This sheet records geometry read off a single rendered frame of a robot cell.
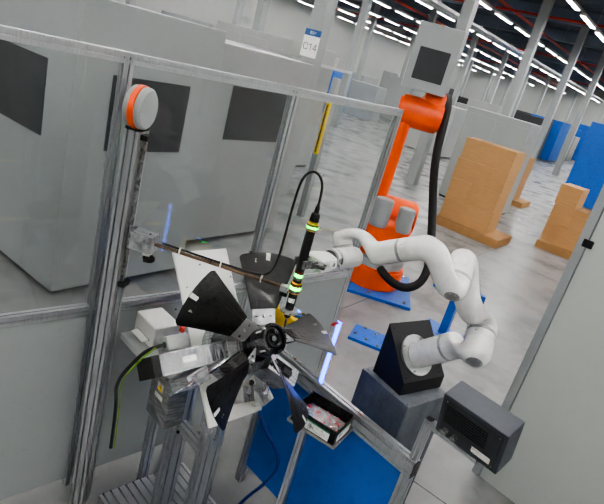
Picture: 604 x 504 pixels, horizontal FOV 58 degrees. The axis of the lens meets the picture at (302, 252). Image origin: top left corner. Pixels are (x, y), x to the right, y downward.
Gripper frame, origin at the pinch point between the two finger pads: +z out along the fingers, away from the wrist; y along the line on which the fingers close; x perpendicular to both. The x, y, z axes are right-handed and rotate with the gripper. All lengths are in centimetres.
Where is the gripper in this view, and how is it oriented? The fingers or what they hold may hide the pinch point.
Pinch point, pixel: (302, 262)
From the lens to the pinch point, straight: 202.3
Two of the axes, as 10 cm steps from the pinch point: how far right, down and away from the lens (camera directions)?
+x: 2.6, -9.1, -3.3
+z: -7.0, 0.6, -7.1
